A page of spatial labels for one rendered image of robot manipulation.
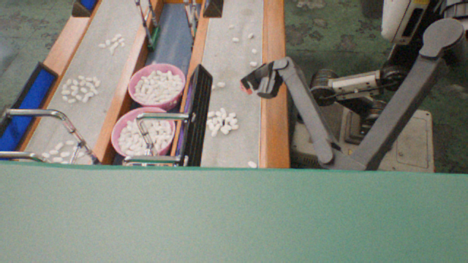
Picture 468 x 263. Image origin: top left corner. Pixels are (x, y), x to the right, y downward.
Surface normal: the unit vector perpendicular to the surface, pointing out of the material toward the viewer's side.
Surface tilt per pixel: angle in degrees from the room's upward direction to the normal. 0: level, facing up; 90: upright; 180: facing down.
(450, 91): 0
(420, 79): 39
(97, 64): 0
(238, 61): 0
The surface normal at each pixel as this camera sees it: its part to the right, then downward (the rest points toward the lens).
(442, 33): -0.65, -0.35
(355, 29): -0.05, -0.58
